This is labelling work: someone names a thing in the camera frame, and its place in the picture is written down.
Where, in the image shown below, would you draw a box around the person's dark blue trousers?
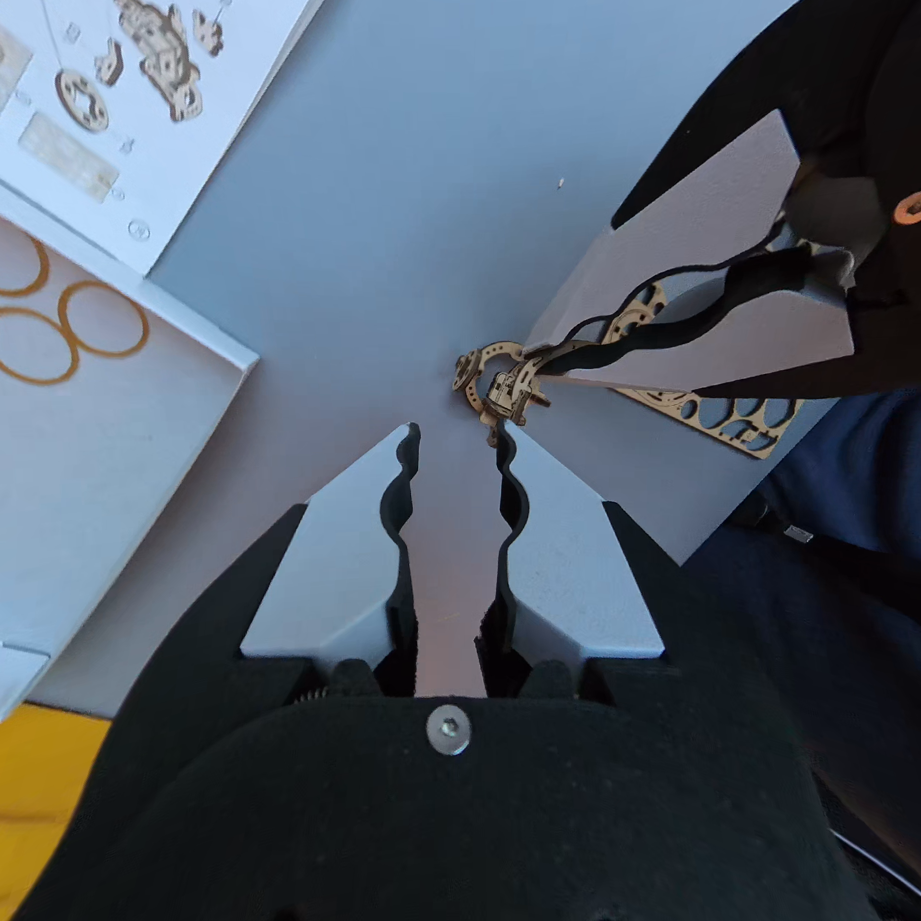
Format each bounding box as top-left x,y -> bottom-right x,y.
680,389 -> 921,921

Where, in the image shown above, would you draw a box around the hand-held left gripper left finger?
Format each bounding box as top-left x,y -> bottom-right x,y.
239,422 -> 421,697

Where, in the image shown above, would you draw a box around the white cable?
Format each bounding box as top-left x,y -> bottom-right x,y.
827,827 -> 921,900

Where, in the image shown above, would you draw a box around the wooden robot figure model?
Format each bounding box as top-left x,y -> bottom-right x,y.
452,341 -> 552,449

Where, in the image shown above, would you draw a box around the white cardboard box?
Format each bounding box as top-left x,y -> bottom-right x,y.
0,183 -> 261,720

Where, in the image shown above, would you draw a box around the yellow object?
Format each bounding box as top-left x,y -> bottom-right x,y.
0,704 -> 112,921

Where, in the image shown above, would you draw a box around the white instruction booklet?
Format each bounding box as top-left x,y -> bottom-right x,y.
0,0 -> 326,279

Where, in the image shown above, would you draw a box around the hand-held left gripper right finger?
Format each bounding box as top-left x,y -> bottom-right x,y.
475,421 -> 666,697

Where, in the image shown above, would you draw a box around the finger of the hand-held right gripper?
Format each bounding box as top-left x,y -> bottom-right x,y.
540,247 -> 857,397
527,109 -> 802,355

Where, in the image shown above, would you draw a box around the group of yellow rubber bands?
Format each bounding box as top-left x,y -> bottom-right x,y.
0,229 -> 152,387

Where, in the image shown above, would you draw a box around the curved wooden arc part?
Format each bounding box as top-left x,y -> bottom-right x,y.
514,337 -> 577,381

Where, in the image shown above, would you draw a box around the plywood parts sheet with cutouts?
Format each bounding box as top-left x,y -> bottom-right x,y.
603,241 -> 804,460

